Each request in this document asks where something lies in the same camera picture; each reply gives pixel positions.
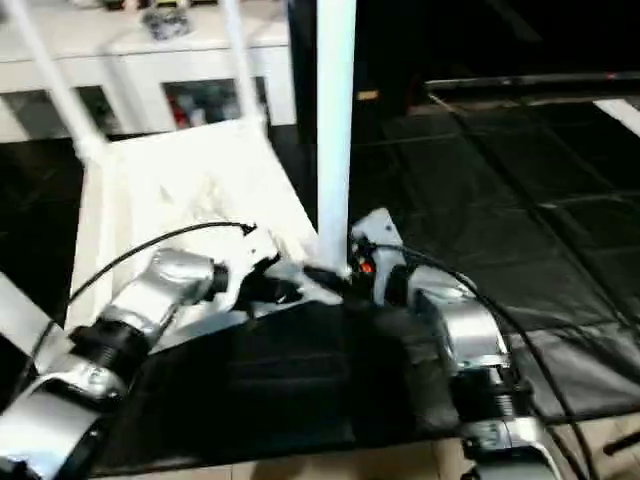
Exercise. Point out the white plastic table leg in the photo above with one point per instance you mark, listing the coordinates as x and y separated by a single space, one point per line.
55 80
20 310
335 120
242 70

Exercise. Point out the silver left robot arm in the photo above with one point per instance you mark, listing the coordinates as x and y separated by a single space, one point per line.
150 300

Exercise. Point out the black work mat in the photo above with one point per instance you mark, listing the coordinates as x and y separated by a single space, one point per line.
300 400

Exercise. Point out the small yellow label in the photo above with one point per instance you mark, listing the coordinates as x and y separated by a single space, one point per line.
367 95

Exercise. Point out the red bottle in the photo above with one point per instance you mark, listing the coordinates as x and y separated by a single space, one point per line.
185 108

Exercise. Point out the white glass-door cabinet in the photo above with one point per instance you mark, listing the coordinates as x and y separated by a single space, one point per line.
130 50

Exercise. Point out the dark bundle on cabinet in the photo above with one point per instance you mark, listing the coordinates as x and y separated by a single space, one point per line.
165 20

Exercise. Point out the black tripod stand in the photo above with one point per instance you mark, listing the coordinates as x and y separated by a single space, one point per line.
622 442

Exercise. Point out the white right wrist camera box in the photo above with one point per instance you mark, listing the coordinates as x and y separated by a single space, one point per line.
376 232

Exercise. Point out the dark metal rail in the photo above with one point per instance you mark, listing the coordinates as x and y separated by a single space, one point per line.
530 82

